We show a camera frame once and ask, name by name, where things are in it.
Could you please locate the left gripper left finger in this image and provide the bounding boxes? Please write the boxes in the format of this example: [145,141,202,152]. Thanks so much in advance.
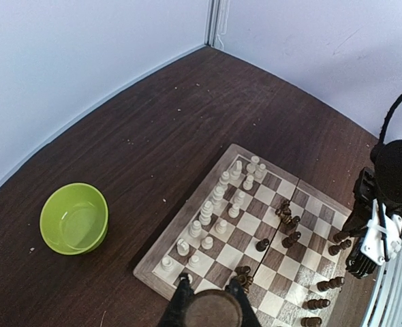
[158,274,194,327]

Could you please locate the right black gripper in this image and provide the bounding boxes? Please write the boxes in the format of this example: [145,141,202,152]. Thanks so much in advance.
[342,167,379,279]

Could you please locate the wooden chess board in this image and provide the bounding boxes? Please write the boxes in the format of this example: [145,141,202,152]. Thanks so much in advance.
[134,144,350,326]

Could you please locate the green bowl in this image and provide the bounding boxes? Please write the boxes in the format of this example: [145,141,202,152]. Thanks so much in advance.
[40,183,109,255]

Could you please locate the dark chess piece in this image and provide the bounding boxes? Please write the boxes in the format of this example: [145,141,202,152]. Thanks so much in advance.
[183,290,243,327]

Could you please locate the dark chess pieces pile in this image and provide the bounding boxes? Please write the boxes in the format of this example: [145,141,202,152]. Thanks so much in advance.
[275,200,300,225]

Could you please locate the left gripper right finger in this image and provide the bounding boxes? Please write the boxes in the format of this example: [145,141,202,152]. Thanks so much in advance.
[226,277,261,327]

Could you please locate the right aluminium corner post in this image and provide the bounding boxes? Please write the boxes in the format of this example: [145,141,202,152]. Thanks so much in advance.
[204,0,231,50]

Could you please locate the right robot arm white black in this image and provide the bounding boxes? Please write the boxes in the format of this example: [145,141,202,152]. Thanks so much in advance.
[335,94,402,279]

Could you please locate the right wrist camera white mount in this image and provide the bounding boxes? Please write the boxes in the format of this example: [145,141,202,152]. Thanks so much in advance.
[359,199,402,266]

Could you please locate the aluminium front rail frame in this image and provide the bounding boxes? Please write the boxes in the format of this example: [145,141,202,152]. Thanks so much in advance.
[360,250,402,326]

